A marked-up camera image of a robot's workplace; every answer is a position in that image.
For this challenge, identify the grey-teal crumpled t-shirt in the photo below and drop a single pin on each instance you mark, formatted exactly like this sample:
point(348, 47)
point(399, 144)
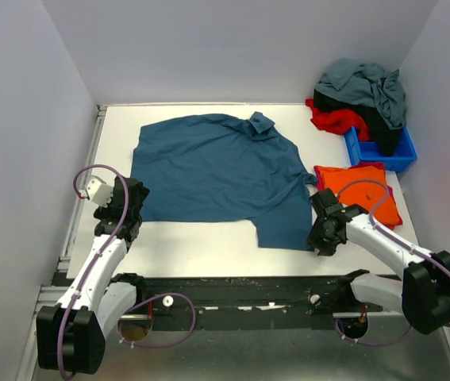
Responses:
point(366, 84)

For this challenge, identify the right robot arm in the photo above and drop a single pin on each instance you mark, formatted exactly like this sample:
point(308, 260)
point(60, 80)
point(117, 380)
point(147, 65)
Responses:
point(421, 292)

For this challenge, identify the magenta folded t-shirt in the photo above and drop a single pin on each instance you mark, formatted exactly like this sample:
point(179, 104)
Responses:
point(391, 194)

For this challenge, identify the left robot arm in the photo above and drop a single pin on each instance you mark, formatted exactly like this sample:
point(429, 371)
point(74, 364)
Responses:
point(71, 335)

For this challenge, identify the black t-shirt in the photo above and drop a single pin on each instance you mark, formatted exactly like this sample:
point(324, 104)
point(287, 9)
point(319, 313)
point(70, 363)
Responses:
point(385, 138)

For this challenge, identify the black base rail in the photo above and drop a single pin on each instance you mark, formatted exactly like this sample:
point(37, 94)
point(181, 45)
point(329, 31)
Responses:
point(241, 303)

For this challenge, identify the red t-shirt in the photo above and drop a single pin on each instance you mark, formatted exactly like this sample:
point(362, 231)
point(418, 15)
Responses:
point(339, 122)

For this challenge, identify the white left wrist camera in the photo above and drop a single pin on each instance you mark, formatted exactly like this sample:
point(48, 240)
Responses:
point(97, 191)

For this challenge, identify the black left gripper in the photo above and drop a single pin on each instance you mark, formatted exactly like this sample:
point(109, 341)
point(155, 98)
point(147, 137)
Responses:
point(103, 212)

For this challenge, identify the teal blue t-shirt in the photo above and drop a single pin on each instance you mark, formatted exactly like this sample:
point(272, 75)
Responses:
point(220, 168)

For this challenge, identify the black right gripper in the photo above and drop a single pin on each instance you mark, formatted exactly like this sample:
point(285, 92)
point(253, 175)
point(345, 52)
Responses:
point(328, 248)

